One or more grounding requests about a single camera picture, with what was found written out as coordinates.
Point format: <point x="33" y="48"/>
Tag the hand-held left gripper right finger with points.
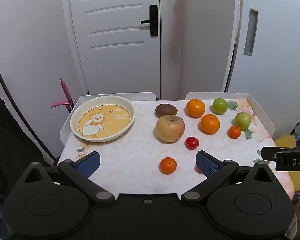
<point x="207" y="164"/>

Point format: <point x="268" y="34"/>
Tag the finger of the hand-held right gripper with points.
<point x="270" y="153"/>
<point x="295" y="150"/>

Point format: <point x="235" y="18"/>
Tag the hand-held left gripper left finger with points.
<point x="90" y="164"/>

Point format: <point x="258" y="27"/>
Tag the red cherry tomato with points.
<point x="198" y="170"/>
<point x="192" y="143"/>

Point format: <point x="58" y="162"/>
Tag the small tangerine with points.
<point x="168" y="165"/>
<point x="234" y="131"/>

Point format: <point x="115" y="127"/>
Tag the large orange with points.
<point x="210" y="123"/>
<point x="195" y="108"/>

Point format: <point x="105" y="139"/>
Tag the white plate with yellow cartoon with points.
<point x="102" y="120"/>

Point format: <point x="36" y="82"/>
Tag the large yellowish apple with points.
<point x="170" y="128"/>

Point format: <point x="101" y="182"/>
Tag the yellow cushion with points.
<point x="287" y="141"/>

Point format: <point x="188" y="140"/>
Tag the white rimmed table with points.
<point x="65" y="130"/>

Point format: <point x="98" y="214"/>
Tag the green apple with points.
<point x="220" y="106"/>
<point x="242" y="120"/>

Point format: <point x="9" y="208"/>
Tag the brown kiwi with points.
<point x="166" y="110"/>

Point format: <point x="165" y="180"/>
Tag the dark cloth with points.
<point x="7" y="142"/>

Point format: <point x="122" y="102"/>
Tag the white panelled door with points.
<point x="120" y="65"/>

